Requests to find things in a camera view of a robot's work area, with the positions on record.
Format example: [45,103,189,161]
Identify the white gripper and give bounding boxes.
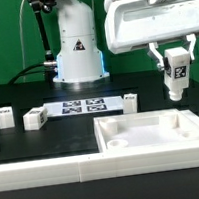
[104,0,199,71]

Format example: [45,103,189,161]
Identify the white square tabletop part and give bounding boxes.
[93,109,199,153]

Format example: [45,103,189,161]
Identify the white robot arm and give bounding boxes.
[56,0,199,84]

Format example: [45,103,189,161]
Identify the white sheet with tags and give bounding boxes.
[44,96,123,117]

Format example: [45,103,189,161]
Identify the white obstacle fence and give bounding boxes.
[0,107,199,193]

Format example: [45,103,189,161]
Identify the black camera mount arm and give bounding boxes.
[27,0,57,61]

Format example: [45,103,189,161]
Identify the black cable bundle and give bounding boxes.
[5,59,60,87]

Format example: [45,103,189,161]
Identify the white cable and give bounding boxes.
[13,0,39,84]

